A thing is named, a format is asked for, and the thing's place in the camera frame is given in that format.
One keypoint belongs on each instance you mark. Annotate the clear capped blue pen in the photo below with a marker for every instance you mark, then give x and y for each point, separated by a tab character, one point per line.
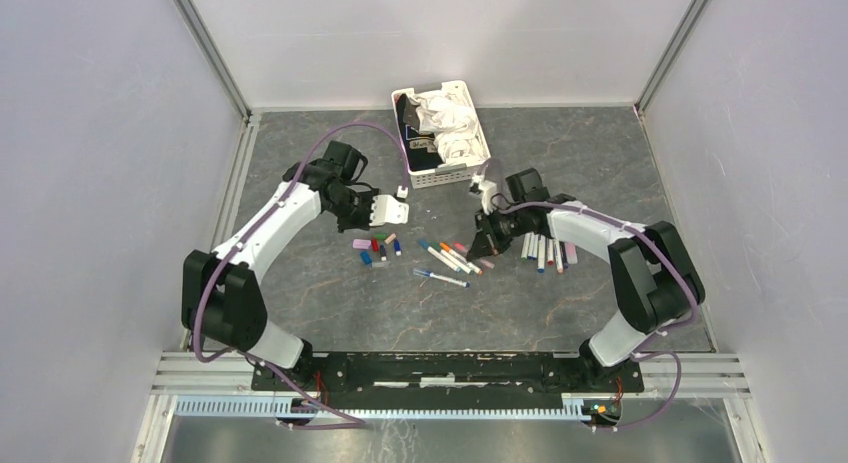
431	275

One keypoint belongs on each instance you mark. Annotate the pink pen cap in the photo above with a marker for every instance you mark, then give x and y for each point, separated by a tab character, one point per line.
361	244

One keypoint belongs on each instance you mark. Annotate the green capped white marker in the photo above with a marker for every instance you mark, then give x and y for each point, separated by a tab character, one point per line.
455	257

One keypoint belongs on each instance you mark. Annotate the white marker blue cap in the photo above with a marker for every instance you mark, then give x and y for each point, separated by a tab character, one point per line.
541	253

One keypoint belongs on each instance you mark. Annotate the light blue capped marker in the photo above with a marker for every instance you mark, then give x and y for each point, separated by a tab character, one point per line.
439	256

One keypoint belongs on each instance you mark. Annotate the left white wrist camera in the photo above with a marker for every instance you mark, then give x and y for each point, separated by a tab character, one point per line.
390	208

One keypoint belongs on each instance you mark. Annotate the orange capped white marker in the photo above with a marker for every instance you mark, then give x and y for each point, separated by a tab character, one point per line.
473	266

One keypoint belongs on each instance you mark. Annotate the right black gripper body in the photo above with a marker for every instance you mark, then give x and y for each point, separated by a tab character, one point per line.
500	228

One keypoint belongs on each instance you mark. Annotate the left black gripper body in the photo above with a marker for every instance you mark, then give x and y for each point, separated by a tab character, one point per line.
359	215

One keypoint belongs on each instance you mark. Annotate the white plastic basket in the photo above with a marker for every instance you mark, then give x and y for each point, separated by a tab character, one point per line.
444	174

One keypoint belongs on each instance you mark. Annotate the crumpled white cloth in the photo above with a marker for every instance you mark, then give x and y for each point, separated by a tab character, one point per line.
454	123

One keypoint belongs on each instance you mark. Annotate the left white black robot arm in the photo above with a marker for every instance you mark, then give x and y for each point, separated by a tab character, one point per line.
221	295

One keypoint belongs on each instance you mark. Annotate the black board in basket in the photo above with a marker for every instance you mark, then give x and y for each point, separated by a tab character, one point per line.
419	146

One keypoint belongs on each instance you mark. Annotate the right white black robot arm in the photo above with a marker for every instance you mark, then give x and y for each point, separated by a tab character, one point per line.
656	285

